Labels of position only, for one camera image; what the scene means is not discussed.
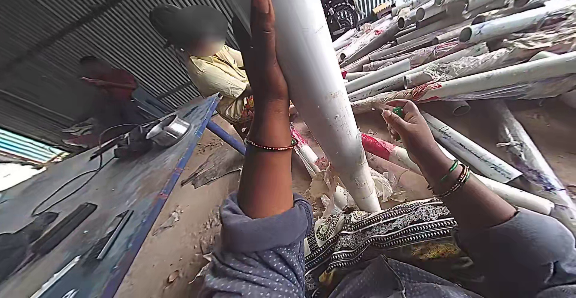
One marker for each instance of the person's left forearm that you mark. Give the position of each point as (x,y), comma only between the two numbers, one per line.
(270,176)

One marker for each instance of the white tube with red wrap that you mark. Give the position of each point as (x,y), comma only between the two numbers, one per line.
(508,192)

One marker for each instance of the person's right thumb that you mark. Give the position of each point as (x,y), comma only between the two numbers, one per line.
(394,120)

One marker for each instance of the person's left hand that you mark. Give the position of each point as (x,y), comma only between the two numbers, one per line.
(271,75)

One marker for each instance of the person's right fingers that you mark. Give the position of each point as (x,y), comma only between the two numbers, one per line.
(393,132)

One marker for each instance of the person's right hand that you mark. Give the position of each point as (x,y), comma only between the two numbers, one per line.
(413,129)

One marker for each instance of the long black bar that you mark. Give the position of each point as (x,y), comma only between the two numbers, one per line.
(65,228)

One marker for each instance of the person's right index finger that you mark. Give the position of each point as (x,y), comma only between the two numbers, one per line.
(407,104)

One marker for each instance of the pile of plastic-wrapped pipes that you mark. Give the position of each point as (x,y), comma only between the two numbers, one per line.
(450,50)

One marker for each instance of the person's right forearm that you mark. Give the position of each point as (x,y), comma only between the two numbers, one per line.
(490,217)

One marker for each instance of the black and silver tool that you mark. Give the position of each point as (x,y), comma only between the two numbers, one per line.
(112,235)

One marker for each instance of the person's left fingers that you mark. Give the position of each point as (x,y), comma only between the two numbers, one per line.
(240,39)

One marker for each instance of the flat pale strip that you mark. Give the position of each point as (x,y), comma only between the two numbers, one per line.
(56,276)

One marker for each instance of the shiny metal pot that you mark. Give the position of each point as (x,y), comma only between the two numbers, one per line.
(169,130)

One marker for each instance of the person's legs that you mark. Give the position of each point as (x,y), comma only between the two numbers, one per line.
(396,233)

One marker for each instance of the dark grey object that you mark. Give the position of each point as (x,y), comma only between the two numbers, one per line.
(22,239)

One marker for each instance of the small green object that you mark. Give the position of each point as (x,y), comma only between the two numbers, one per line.
(397,112)

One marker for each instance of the white tube with dark writing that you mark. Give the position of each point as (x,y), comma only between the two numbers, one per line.
(472,149)

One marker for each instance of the motorcycle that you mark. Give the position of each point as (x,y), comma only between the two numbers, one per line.
(341,8)

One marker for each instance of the large smooth white pipe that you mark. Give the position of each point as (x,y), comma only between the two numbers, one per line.
(319,73)

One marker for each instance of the tube in clear plastic wrap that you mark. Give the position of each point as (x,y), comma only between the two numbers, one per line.
(531,145)

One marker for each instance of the white tube with pink wrap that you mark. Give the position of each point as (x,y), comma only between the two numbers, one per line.
(308,152)

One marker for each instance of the table with blue edge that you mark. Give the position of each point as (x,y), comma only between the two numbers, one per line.
(139,190)

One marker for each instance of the person's left thumb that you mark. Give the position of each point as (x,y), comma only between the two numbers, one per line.
(263,26)

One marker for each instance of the person's body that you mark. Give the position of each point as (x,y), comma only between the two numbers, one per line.
(382,282)

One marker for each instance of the black power tool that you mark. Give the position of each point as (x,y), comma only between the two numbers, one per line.
(135,144)

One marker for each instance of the crumpled clear plastic sheet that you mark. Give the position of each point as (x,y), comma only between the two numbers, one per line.
(387,185)

